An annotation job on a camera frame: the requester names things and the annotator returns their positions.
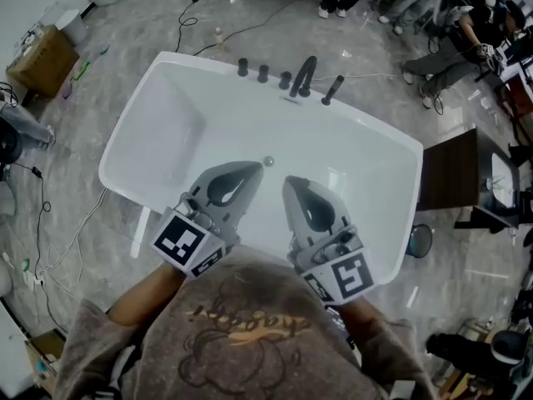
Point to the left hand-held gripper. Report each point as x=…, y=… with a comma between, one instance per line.
x=181, y=242

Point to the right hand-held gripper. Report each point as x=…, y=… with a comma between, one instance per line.
x=350, y=275

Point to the person's left forearm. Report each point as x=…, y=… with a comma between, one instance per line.
x=145, y=294

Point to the person's right forearm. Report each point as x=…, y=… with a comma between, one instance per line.
x=361, y=308

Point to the white bathtub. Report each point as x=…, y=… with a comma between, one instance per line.
x=175, y=140

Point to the black mesh waste basket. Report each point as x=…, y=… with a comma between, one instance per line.
x=419, y=242

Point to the black faucet knob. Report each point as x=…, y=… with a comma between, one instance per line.
x=262, y=73
x=243, y=67
x=285, y=80

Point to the black handheld shower head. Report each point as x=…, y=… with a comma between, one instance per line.
x=333, y=90

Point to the dark wooden vanity cabinet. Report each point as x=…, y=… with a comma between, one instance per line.
x=449, y=173

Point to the brown printed shirt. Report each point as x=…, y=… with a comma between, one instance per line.
x=250, y=340

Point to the small clear bottle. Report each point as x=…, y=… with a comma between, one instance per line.
x=219, y=36

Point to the purple plastic tool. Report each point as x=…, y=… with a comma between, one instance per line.
x=68, y=91

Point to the green plastic tool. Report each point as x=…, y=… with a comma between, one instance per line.
x=83, y=68

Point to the white sink basin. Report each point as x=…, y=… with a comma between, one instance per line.
x=504, y=179

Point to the white power strip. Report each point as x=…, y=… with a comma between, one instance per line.
x=35, y=281

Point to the brown cardboard box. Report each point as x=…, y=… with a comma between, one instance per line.
x=46, y=63

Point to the white square bin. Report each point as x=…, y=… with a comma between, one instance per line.
x=68, y=21

